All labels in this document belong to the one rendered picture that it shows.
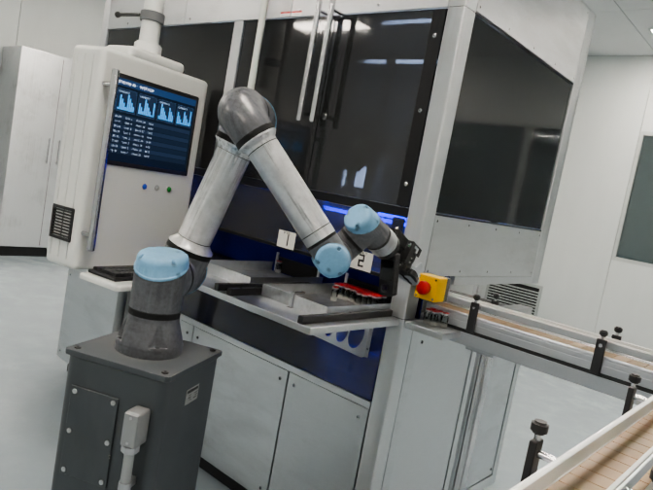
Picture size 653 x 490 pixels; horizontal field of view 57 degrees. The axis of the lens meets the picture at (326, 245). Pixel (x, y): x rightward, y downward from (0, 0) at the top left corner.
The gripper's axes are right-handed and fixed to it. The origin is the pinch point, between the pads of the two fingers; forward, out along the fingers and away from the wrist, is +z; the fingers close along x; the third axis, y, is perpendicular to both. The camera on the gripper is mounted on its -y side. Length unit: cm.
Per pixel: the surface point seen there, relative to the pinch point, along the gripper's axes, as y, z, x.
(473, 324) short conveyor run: -0.8, 20.3, -11.6
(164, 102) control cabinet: 30, -33, 107
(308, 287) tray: -9.6, 4.2, 37.7
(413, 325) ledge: -8.3, 13.0, 2.2
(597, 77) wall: 356, 350, 125
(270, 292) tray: -18.4, -13.6, 34.5
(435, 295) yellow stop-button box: 1.0, 8.1, -3.3
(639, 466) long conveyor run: -30, -54, -74
